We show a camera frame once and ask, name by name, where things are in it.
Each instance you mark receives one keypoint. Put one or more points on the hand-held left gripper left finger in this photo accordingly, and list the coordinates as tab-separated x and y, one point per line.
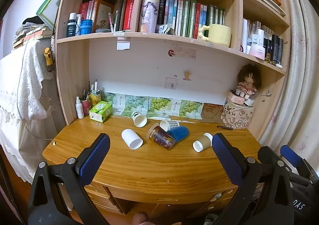
96	157

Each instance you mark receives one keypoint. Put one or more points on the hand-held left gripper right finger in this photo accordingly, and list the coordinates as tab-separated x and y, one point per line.
228	160

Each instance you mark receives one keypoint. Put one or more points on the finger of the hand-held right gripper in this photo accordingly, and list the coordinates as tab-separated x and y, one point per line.
291	155
271	155

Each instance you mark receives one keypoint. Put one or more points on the brown paper cup white lid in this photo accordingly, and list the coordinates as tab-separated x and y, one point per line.
205	140

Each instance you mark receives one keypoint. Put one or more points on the plain white paper cup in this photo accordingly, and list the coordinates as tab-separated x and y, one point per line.
130	137

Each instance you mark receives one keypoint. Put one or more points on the blue plastic cup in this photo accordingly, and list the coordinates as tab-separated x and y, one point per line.
180	132

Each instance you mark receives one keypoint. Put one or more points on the white cup with dark print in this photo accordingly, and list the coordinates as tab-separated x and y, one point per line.
139	120

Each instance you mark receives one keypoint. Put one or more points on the grey striped paper cup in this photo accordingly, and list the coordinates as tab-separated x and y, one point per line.
172	124

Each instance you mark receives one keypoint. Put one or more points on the dark patterned plastic cup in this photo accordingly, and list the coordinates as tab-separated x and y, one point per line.
162	137

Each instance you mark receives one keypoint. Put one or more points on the black pen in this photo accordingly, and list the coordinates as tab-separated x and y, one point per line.
225	127

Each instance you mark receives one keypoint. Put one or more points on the letter patterned tote bag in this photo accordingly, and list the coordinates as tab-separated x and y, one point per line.
236	117

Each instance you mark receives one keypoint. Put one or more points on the green tissue box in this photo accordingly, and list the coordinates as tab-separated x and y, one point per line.
101	110

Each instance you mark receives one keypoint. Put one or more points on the brown drawing card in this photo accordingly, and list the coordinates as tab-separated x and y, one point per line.
211	112

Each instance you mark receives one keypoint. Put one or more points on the pink can pen holder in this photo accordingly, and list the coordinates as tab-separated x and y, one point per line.
86	108

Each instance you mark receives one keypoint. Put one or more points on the white spray bottle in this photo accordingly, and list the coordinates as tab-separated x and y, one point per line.
79	109

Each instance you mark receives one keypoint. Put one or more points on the yellow green pen holder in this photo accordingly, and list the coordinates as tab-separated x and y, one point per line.
95	99

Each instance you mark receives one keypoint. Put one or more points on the green grape picture card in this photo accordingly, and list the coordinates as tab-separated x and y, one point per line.
188	108
134	104
159	105
109	97

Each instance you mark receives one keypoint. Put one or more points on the pink round box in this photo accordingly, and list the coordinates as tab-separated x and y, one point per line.
235	97

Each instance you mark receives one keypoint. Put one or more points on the wooden desk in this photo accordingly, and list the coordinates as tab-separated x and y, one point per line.
159	165

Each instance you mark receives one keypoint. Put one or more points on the white floral curtain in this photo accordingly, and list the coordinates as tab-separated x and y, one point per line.
299	90

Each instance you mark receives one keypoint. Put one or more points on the white marker pen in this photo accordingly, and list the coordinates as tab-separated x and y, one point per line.
96	85

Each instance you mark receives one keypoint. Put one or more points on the brown haired rag doll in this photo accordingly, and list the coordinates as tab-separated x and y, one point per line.
246	85

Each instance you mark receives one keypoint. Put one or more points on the wooden bookshelf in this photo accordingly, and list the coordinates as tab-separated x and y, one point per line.
72	77

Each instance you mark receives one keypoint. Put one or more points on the wooden clip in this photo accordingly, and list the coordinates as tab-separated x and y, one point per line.
187	75

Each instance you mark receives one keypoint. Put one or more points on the white lace cloth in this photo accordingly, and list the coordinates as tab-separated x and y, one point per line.
20	85

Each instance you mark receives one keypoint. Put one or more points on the black tall bottle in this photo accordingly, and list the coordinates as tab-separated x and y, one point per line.
276	49

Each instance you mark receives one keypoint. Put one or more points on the pink white box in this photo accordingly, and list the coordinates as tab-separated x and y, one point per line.
257	49

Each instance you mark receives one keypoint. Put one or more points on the yellow hanging toy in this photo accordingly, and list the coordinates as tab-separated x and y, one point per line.
48	59

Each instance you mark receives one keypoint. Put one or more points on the white paper label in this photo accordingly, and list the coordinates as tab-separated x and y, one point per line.
123	44

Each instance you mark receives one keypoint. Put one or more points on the pale yellow mug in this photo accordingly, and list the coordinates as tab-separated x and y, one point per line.
219	35

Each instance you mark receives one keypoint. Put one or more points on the row of cosmetic boxes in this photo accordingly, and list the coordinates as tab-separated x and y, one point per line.
254	27

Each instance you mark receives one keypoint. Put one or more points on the blue jar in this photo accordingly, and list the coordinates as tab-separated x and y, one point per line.
86	27

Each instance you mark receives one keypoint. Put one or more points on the dark cosmetic bottle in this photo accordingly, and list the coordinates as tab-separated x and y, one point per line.
71	27

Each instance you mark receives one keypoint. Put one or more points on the white slim bottle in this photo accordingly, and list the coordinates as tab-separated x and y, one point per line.
78	24

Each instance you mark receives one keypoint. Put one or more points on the pile of old books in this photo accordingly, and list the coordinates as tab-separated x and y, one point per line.
30	34

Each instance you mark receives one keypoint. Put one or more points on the red thick book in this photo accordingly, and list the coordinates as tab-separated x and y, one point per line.
129	12

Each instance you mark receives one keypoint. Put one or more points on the row of green books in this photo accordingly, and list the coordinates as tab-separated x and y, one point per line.
189	15

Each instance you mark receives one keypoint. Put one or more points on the white floral cylinder box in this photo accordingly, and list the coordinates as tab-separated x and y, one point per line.
148	12

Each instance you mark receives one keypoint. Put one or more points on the green folder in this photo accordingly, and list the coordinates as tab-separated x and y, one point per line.
48	8

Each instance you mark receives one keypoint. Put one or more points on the red wall sticker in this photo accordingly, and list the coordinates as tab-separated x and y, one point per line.
171	53

